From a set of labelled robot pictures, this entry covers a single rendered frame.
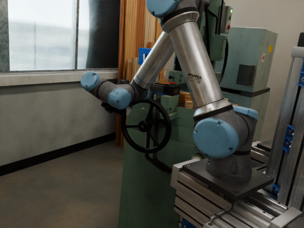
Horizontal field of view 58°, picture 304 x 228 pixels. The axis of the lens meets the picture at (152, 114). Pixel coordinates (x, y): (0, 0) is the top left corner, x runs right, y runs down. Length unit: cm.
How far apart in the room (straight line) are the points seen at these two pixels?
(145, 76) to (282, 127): 52
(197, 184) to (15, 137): 191
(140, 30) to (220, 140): 268
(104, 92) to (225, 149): 48
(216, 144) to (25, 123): 209
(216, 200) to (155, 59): 53
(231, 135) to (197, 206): 38
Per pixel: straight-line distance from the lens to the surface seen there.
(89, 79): 103
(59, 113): 279
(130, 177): 174
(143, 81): 104
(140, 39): 331
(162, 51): 99
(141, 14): 333
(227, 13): 183
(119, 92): 97
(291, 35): 374
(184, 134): 148
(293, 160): 100
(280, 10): 380
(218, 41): 173
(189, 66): 78
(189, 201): 105
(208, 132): 74
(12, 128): 257
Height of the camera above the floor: 122
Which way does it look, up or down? 15 degrees down
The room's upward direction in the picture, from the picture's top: 6 degrees clockwise
